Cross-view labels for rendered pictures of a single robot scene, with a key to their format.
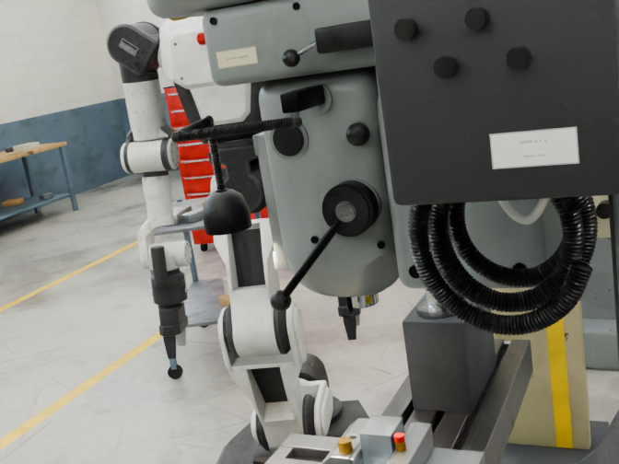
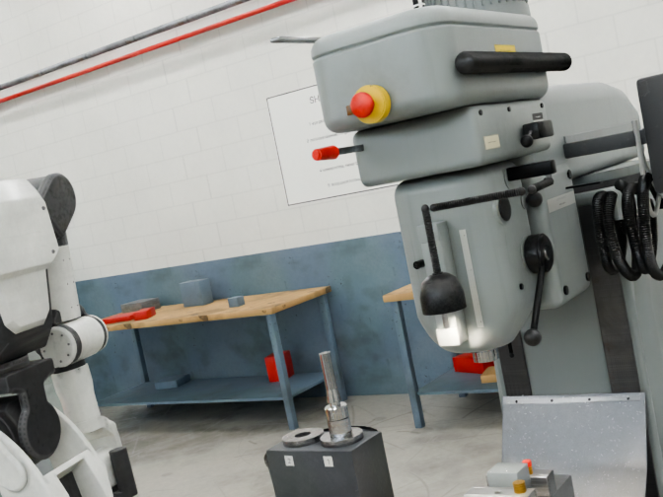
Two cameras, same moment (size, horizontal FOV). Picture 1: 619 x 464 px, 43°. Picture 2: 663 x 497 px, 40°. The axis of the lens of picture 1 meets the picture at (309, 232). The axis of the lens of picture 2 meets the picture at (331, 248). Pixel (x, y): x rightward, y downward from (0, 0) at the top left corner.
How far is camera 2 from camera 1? 1.95 m
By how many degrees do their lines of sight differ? 81
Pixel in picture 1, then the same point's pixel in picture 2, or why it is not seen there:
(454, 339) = (380, 449)
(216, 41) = (481, 128)
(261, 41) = (499, 131)
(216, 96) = (22, 290)
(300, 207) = (512, 262)
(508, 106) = not seen: outside the picture
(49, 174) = not seen: outside the picture
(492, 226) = (577, 251)
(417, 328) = (360, 451)
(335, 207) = (544, 250)
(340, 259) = (529, 299)
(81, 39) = not seen: outside the picture
